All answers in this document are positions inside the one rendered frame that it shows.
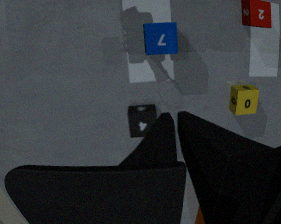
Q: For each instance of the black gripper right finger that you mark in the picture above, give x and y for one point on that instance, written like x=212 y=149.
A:
x=236 y=180

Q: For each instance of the yellow block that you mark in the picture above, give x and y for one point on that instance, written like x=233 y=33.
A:
x=243 y=99

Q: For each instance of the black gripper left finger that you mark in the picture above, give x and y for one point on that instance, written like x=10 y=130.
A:
x=145 y=188

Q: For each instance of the blue block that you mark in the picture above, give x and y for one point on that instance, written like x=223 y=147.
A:
x=160 y=38

